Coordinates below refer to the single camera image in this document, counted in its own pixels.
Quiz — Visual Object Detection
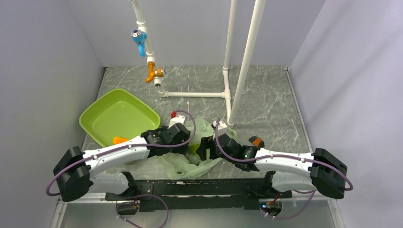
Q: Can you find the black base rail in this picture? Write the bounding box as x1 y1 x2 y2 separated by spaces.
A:
105 178 292 212

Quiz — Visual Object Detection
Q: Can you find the orange tap valve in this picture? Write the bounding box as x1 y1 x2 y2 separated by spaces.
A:
145 61 165 83

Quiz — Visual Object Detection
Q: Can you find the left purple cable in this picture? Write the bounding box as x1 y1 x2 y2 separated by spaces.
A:
46 110 197 197

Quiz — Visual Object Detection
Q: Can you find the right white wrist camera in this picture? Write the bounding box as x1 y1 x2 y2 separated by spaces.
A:
212 121 228 137

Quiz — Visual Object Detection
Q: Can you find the white PVC pipe frame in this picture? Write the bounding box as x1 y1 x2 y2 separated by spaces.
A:
130 0 266 127

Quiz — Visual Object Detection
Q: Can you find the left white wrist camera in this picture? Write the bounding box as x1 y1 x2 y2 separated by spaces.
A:
168 111 186 128

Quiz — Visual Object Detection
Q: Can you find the green avocado print plastic bag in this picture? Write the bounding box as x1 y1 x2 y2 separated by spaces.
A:
121 117 237 181

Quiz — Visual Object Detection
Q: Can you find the green fake fruit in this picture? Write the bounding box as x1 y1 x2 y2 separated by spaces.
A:
188 143 201 158

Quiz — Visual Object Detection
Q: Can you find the orange fake fruit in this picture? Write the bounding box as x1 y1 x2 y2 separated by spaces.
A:
113 136 130 145

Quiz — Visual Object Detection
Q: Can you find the lime green plastic tray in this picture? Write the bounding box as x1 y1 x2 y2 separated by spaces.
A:
79 89 161 147

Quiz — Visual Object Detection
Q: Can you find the purple cable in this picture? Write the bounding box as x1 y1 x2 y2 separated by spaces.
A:
214 117 354 192
46 110 197 197

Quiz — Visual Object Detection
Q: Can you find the blue tap valve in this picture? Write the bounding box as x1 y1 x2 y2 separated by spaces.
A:
131 29 147 57

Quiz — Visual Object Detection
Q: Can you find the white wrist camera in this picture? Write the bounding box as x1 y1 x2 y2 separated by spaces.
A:
212 121 228 137
168 111 186 128

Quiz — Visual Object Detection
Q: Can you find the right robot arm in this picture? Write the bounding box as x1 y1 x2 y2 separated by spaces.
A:
196 134 353 200

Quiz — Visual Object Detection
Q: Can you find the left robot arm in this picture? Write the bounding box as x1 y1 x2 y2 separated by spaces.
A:
52 123 195 202

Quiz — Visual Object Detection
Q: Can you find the small orange black block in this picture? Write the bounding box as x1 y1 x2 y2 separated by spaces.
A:
249 135 265 148

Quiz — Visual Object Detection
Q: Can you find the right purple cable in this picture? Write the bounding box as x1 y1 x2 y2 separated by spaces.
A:
214 117 354 192

